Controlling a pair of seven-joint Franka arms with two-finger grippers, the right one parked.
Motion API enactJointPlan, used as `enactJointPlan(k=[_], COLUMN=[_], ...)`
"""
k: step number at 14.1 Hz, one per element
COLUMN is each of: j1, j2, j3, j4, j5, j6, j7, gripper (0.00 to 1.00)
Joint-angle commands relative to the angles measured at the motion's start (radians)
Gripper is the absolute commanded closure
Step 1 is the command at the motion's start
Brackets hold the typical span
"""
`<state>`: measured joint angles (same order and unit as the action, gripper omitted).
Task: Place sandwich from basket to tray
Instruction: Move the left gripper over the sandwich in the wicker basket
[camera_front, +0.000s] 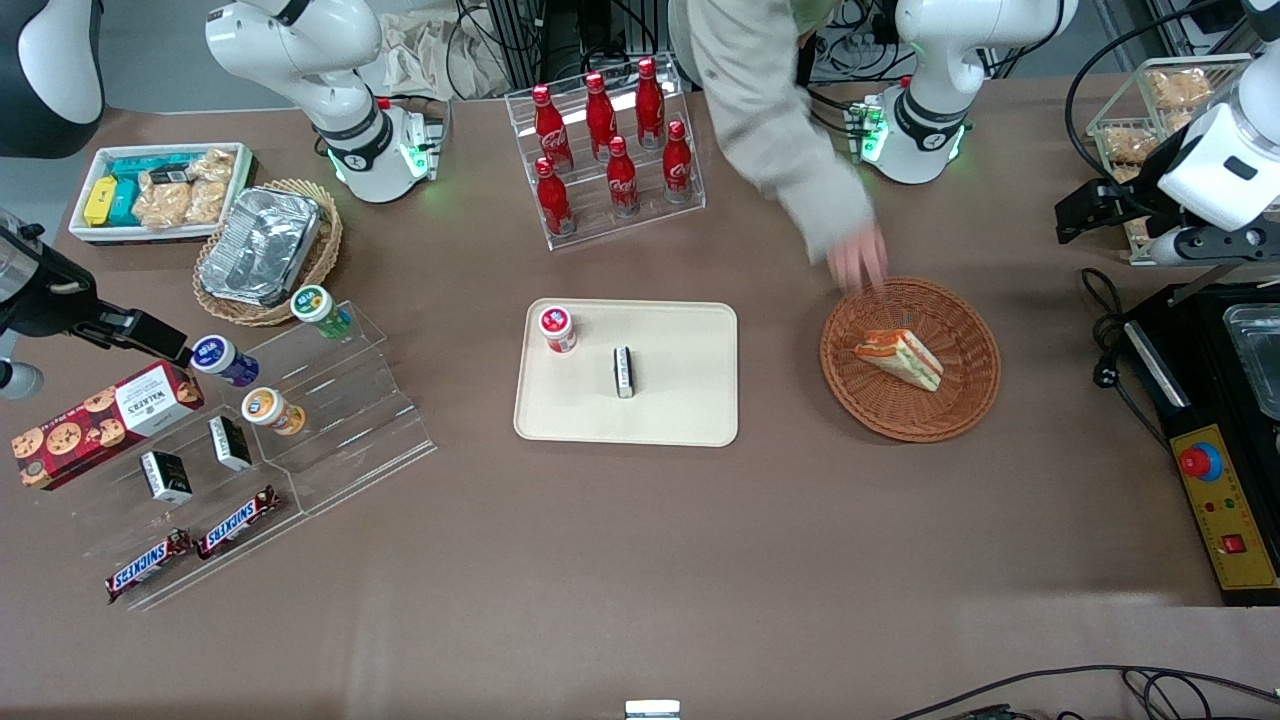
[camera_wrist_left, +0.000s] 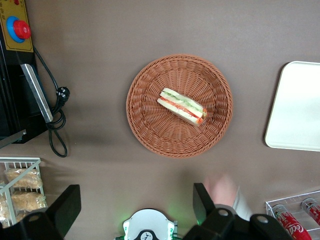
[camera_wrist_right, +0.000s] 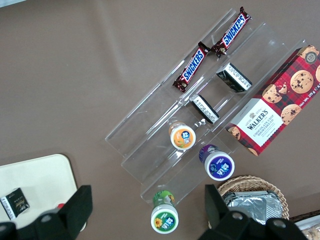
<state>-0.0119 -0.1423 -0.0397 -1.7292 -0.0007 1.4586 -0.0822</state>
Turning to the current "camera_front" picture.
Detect black power cable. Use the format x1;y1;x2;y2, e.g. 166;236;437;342
1078;266;1177;467

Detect clear acrylic bottle rack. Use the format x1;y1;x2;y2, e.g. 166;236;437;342
505;52;708;251

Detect person hand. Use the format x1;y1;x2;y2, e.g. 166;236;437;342
828;224;891;298

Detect crumpled beige paper bag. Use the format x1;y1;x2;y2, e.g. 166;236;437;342
378;8;513;102

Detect red lid white jar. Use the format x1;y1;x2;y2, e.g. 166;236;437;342
538;304;580;356

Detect blue lid jar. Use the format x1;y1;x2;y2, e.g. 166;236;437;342
190;335;261;389

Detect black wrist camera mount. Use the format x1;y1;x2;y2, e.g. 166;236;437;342
1144;224;1278;269

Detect red cola bottle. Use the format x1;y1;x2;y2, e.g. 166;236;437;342
534;157;575;238
661;120;696;205
584;72;619;161
605;136;642;218
531;84;572;173
635;57;667;151

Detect clear bag of crackers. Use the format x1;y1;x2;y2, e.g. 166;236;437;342
185;150;237;224
134;180;197;230

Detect orange lid jar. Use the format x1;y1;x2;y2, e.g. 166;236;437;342
241;387;307;437

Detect white plastic bin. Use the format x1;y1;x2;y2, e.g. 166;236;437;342
67;142;257;247

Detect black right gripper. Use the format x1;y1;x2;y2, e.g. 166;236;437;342
0;250;194;367

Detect background cable bundle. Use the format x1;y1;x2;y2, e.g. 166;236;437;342
800;0;907;87

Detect black sealing machine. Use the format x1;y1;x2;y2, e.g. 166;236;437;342
1120;264;1280;608

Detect clear acrylic stepped shelf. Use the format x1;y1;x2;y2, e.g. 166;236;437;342
40;300;439;613

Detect teal long box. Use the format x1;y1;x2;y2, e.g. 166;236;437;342
108;152;207;182

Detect green lid jar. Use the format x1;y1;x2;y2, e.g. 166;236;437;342
290;285;354;340

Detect yellow small box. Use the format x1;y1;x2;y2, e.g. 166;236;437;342
83;177;120;229

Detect brown round wicker basket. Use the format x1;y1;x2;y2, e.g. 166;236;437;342
819;277;1002;444

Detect beige sleeved person forearm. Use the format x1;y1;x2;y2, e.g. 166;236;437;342
667;0;878;267

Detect aluminium foil tray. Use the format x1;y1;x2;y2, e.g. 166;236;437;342
198;187;323;308

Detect metal pan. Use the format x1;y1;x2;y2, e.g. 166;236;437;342
1222;303;1280;422

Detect yellow control panel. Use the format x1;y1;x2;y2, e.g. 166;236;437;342
1169;425;1280;592

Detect cream plastic tray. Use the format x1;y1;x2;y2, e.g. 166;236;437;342
513;299;740;448

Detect Snickers chocolate bar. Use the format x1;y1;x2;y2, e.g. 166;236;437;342
196;486;282;561
105;529;195;605

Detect black floor cables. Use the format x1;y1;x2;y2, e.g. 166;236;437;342
890;664;1280;720

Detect wire snack rack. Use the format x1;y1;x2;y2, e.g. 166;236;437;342
1085;53;1257;267

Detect triangular packaged sandwich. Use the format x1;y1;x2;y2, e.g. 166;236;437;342
852;328;945;393

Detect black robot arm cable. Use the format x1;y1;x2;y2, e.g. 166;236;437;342
1063;2;1257;183

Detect light oval wicker basket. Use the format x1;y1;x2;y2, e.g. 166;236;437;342
193;179;344;328

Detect red Walkers cookie box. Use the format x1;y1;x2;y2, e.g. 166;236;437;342
12;361;206;491

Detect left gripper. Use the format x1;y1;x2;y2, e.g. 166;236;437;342
1054;178;1169;247

